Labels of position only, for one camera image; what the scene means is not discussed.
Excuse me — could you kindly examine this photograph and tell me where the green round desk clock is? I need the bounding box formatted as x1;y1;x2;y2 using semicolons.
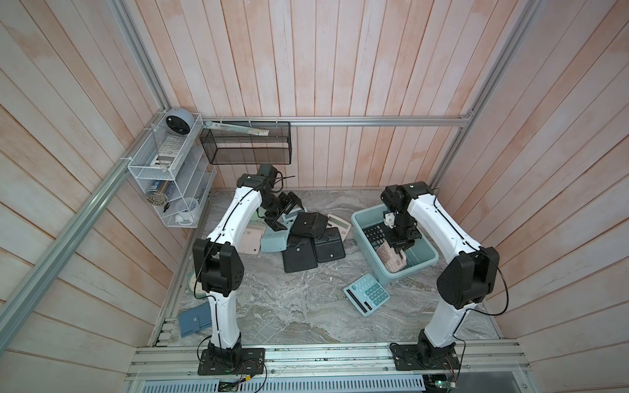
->
188;273;198;298

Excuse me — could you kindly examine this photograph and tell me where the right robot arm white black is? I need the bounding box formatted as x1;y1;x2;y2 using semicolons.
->
380;182;500;368

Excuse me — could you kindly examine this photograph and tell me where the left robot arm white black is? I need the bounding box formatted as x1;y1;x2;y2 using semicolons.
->
193;164;301;373

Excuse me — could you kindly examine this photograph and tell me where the black wire mesh basket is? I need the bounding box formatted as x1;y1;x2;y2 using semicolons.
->
200;121;293;165

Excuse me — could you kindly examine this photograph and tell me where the teal calculator face up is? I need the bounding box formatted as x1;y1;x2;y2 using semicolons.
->
343;273;390;317

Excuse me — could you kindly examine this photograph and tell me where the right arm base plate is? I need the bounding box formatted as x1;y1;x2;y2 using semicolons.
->
389;342;460;371

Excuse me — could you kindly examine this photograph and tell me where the ruler on black basket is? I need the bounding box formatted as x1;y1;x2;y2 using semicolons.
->
204;121;270;137

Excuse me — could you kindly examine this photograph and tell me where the grey round alarm clock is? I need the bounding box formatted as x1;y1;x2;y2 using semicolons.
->
165;108;195;135

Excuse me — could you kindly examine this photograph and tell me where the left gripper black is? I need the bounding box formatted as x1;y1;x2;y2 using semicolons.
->
259;190;304;230

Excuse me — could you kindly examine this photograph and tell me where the black calculator face up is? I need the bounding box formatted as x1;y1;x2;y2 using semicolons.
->
363;222;389;251

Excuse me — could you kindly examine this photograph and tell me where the white mug on shelf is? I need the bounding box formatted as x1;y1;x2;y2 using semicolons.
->
175;197;199;225

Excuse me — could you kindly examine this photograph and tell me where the teal plastic storage box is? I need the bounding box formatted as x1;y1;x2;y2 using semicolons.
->
352;205;439;286

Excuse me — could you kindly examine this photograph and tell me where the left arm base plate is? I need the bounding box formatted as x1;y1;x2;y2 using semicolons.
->
198;343;265;376

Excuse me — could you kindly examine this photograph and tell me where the aluminium front rail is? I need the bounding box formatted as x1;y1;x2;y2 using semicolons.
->
125;340;532;381

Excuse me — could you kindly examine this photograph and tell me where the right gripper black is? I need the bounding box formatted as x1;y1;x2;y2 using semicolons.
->
381;215;419;253

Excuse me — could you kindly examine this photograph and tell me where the white wire mesh shelf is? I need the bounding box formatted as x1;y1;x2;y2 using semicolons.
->
128;111;216;229

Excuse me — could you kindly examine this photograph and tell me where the teal calculator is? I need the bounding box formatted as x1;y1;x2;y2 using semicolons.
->
260;227;290;253

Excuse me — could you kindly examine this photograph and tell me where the blue notebook by left wall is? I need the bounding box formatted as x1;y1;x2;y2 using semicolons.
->
177;302;212;337

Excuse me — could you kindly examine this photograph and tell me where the black calculator face down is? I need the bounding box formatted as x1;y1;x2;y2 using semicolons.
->
312;227;346;264
282;234;318;273

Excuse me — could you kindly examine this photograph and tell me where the pale pink calculator back left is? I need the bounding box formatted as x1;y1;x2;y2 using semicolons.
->
237;226;265;255

